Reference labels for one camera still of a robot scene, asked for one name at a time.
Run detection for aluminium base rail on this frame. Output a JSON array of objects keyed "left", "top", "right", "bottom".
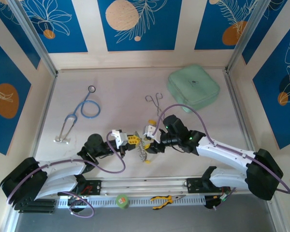
[{"left": 86, "top": 177, "right": 203, "bottom": 194}]

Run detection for blue stethoscope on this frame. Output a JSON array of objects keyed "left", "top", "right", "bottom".
[{"left": 53, "top": 86, "right": 101, "bottom": 145}]

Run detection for green tape roll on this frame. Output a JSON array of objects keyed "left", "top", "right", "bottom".
[{"left": 116, "top": 193, "right": 129, "bottom": 209}]

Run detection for steel forceps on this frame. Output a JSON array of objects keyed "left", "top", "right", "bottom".
[{"left": 145, "top": 92, "right": 165, "bottom": 119}]

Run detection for purple cable loop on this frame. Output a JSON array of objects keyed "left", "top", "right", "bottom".
[{"left": 69, "top": 193, "right": 96, "bottom": 219}]

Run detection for yellow handled pliers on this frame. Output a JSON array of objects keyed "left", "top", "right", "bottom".
[{"left": 150, "top": 194, "right": 186, "bottom": 210}]

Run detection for black extrusion stack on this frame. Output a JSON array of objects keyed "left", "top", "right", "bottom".
[{"left": 18, "top": 198, "right": 57, "bottom": 214}]

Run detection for slotted grey cable duct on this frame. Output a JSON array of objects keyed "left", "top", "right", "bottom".
[{"left": 58, "top": 195, "right": 206, "bottom": 208}]

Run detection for mint green zipper pouch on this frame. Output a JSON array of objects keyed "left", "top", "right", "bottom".
[{"left": 167, "top": 63, "right": 220, "bottom": 114}]

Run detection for aluminium frame post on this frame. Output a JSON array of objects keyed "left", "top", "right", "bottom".
[
  {"left": 7, "top": 0, "right": 58, "bottom": 77},
  {"left": 224, "top": 0, "right": 273, "bottom": 73}
]

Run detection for coloured wire bundle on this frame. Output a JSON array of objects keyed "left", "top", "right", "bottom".
[{"left": 204, "top": 188, "right": 237, "bottom": 212}]

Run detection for aluminium table edge rail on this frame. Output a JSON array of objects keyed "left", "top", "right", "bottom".
[
  {"left": 223, "top": 70, "right": 258, "bottom": 153},
  {"left": 26, "top": 71, "right": 58, "bottom": 165}
]

